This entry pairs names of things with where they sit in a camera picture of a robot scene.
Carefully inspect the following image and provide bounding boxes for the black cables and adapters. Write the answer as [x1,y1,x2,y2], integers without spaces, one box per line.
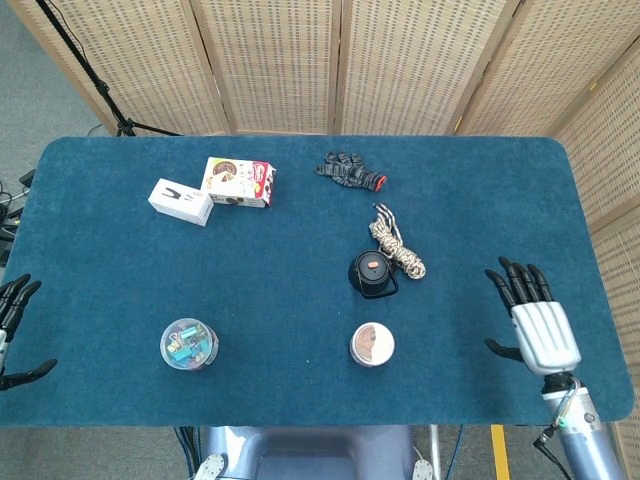
[0,168,37,267]

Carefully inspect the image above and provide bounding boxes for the blue table mat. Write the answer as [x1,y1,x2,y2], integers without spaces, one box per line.
[0,135,634,429]

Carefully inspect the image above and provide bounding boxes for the clear jar of binder clips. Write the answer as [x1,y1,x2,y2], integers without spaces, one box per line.
[159,316,220,371]

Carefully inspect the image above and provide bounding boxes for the dark cables under table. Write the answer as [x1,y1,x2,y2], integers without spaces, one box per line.
[172,425,202,480]

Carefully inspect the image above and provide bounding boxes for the white cardboard box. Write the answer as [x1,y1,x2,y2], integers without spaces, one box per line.
[147,178,215,228]

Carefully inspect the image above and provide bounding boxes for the black tripod stand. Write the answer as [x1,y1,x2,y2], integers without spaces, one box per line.
[34,0,181,138]

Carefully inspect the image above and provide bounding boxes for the woven wicker folding screen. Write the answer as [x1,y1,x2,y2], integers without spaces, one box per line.
[7,0,640,480]

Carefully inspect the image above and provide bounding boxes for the yellow floor tape strip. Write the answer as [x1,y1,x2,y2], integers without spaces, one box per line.
[490,424,512,480]

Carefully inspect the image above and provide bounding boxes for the blue-grey robot torso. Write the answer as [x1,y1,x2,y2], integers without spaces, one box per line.
[192,425,436,480]

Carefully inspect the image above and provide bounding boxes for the black round container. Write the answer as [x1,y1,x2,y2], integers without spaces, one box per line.
[348,249,400,300]

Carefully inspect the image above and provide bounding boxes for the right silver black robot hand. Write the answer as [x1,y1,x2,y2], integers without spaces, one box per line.
[483,256,583,375]

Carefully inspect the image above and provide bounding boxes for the beige braided rope bundle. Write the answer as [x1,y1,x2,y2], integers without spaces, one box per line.
[368,202,427,280]

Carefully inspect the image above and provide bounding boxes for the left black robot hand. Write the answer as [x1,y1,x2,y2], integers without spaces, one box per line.
[0,273,58,392]

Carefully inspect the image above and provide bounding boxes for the black grey work glove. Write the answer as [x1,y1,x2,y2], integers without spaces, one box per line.
[314,151,389,193]

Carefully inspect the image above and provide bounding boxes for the round white container brown lid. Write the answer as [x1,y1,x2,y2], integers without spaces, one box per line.
[349,322,396,369]

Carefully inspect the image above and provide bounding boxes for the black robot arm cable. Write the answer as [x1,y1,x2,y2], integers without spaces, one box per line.
[532,424,572,480]

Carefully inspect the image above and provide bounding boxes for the chocolate pie snack box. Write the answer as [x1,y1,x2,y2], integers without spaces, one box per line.
[200,156,278,208]

